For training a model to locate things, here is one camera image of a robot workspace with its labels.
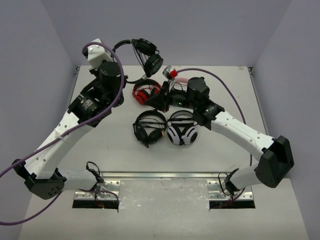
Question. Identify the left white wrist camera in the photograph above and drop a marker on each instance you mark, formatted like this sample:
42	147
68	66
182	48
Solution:
95	55

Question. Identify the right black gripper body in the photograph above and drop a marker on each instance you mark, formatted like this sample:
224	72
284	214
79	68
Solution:
180	99

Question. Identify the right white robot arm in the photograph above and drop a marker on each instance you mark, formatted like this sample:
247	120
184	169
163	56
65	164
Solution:
274	155

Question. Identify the black on-ear headphones with cable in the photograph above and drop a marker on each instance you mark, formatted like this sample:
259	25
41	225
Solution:
147	55

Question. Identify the white and black headphones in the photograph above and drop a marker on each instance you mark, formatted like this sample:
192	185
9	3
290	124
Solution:
182	128

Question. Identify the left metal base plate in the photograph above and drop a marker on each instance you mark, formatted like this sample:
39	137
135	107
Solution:
108	191

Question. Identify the metal base plate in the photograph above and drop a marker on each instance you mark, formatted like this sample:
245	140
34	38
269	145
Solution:
216	193
108	191

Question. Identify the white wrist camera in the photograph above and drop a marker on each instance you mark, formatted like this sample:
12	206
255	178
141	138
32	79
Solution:
170	73
95	55

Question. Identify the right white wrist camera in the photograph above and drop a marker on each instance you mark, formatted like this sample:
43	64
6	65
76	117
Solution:
170	73

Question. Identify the aluminium rail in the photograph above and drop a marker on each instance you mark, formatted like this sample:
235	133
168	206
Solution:
157	175

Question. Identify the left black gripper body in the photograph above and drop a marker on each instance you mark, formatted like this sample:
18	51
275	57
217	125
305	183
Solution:
122	78

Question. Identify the black over-ear headphones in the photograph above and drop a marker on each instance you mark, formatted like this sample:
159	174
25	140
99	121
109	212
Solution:
149	127

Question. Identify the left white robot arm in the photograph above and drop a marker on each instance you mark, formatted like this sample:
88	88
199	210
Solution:
40	172

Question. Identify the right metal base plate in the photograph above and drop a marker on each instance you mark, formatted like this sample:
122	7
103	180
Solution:
216	193

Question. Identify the red and black headphones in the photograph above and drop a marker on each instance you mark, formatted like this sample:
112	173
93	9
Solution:
144	89

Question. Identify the pink blue cat-ear headphones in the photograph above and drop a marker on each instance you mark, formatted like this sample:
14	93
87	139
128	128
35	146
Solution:
180	80

